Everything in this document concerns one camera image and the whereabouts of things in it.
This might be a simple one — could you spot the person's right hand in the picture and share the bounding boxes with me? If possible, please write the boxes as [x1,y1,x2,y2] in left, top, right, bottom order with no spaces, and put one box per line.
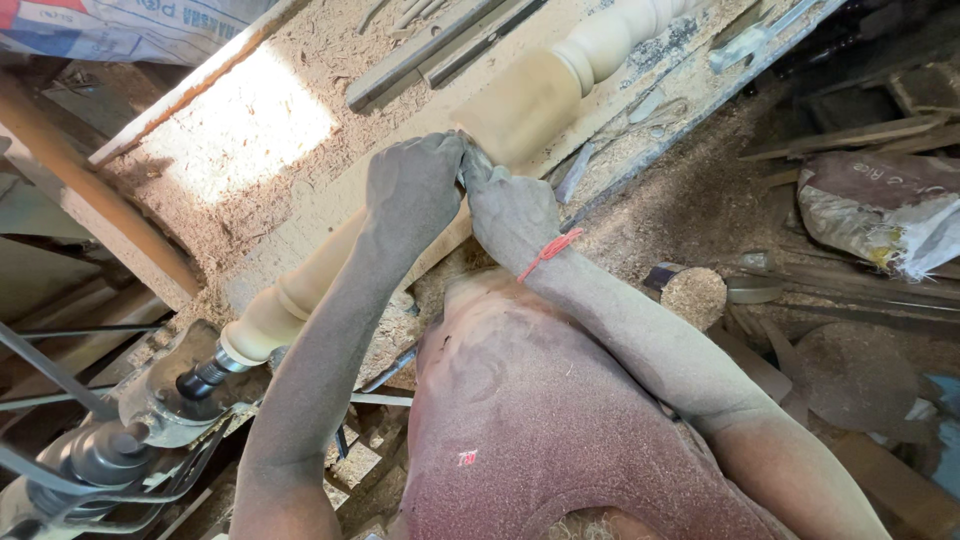
[459,147,564,268]

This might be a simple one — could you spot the person's left hand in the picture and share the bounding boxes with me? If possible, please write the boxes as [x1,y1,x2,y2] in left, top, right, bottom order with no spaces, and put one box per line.
[365,131,468,249]

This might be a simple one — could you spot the turned pale wooden spindle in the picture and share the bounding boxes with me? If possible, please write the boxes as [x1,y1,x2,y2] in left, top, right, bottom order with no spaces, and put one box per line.
[219,0,708,369]

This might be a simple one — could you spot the short flat metal chisel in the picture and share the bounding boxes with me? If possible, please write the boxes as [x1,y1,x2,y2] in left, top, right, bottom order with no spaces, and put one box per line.
[553,141,597,206]

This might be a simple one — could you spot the long grey metal bars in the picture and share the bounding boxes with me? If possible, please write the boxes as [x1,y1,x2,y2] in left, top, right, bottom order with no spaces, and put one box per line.
[344,0,550,115]

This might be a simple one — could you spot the red thread wristband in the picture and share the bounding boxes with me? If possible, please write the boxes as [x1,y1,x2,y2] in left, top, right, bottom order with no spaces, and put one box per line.
[516,227,585,285]

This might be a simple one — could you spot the small dusty metal tool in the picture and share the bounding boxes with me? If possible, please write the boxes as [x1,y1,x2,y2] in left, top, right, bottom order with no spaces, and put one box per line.
[627,85,669,126]

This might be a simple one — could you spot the thin metal rod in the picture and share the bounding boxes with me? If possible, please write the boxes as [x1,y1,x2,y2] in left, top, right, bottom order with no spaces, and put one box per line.
[359,341,421,396]

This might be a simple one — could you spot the tin can with sawdust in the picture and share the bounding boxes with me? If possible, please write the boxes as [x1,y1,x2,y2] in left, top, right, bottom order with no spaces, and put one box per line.
[642,261,729,333]

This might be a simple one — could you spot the dusty red shirt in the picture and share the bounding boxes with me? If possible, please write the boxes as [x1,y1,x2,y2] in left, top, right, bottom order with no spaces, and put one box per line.
[388,268,798,540]

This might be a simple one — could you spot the long metal chisel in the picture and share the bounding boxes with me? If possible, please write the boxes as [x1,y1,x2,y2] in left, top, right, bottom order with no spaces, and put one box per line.
[708,0,820,75]

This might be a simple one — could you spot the black lathe drive spindle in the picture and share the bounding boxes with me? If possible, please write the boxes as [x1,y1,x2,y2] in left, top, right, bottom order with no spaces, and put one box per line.
[175,343,253,402]

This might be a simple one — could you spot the white printed woven sack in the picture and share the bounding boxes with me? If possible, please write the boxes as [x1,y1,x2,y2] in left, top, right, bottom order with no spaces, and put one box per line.
[0,0,280,69]

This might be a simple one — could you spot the thick wooden beam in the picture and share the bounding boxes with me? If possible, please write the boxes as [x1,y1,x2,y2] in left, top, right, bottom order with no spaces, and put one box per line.
[0,71,205,310]

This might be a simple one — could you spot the grey metal lathe headstock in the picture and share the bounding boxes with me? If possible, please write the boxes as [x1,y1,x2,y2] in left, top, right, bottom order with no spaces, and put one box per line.
[116,318,273,451]

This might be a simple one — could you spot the heap of wooden planks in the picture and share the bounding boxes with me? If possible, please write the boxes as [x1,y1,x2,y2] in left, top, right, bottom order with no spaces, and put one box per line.
[738,60,960,189]

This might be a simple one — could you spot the dusty torn woven sack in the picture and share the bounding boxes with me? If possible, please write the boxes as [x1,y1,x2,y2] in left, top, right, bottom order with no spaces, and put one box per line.
[796,150,960,283]

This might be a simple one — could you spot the round dusty metal disc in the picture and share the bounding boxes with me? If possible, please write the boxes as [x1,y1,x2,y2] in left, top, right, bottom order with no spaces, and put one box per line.
[793,322,940,445]

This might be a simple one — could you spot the black drive belt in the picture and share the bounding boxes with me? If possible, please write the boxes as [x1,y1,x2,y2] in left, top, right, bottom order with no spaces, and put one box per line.
[0,321,234,526]

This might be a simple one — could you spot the dusty motor with pulley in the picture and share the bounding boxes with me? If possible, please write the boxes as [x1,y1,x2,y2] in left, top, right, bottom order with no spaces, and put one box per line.
[0,418,155,540]

